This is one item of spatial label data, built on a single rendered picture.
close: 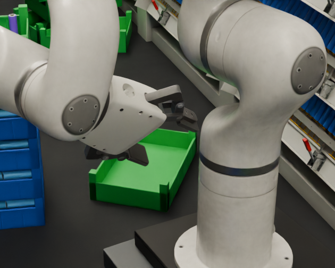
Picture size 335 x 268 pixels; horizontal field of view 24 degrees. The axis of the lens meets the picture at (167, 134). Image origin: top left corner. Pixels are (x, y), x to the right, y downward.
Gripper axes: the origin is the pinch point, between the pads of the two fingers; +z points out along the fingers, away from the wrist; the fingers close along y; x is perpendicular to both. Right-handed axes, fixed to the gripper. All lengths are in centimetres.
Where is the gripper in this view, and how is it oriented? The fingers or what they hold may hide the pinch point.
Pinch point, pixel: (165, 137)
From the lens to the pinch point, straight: 105.7
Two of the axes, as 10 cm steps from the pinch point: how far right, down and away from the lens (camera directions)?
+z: 6.4, 2.8, 7.2
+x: 2.4, 8.2, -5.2
